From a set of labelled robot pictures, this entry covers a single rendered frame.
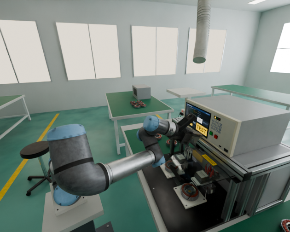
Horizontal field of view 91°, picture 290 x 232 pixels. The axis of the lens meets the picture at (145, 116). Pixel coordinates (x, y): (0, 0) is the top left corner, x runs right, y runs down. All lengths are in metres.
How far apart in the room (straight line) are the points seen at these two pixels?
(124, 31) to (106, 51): 0.90
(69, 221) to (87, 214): 0.10
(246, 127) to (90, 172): 0.71
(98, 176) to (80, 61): 4.92
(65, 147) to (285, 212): 1.22
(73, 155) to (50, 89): 5.11
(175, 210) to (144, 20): 5.36
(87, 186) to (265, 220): 0.99
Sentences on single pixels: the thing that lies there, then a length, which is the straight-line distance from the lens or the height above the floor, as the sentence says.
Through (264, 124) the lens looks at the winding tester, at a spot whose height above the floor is 1.28.
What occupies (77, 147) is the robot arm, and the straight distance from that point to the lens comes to 0.49.
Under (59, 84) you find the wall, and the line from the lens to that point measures 5.46.
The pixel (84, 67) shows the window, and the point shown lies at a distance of 5.28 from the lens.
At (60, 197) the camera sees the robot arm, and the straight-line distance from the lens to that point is 0.89.
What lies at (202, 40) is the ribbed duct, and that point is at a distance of 2.12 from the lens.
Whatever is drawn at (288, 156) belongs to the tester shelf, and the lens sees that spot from 1.07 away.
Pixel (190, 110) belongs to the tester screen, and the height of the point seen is 1.25.
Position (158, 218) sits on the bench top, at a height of 0.75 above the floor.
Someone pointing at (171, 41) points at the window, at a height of 2.17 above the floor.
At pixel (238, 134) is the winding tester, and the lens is 0.83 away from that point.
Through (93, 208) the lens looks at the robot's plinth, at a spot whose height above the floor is 0.75.
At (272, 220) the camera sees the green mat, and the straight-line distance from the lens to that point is 1.21.
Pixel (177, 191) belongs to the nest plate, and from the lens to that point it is 1.08.
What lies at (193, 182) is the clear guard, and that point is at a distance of 0.76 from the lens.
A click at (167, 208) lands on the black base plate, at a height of 0.77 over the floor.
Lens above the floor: 1.60
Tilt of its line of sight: 22 degrees down
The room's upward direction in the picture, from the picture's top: 1 degrees counter-clockwise
